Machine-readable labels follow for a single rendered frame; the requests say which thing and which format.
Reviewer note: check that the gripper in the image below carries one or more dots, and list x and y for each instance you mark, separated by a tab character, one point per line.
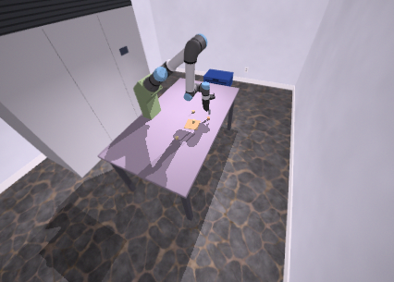
206	102

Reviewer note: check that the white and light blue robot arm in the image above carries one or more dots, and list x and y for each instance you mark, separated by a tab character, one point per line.
188	55

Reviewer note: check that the peach flat mat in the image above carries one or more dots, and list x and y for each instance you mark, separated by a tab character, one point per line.
192	125

